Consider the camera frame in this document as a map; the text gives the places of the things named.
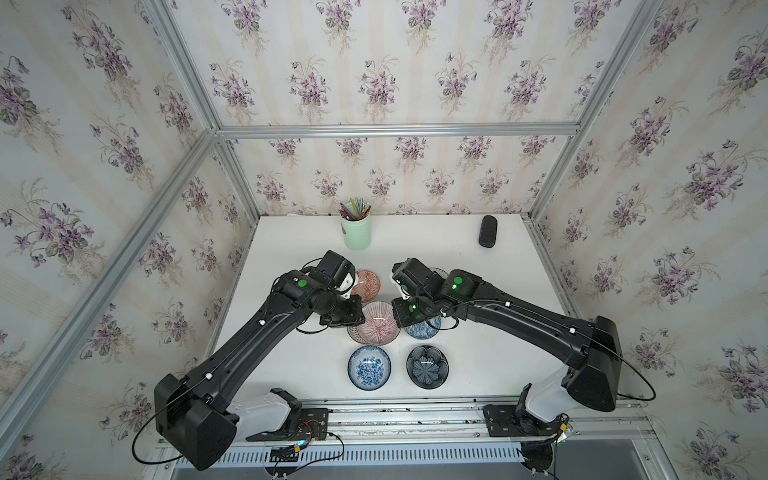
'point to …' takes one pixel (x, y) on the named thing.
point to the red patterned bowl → (368, 285)
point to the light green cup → (358, 233)
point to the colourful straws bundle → (354, 210)
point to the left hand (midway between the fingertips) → (367, 324)
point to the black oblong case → (488, 231)
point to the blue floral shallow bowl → (369, 368)
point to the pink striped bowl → (380, 325)
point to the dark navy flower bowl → (427, 367)
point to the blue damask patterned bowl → (425, 329)
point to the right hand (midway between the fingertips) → (396, 316)
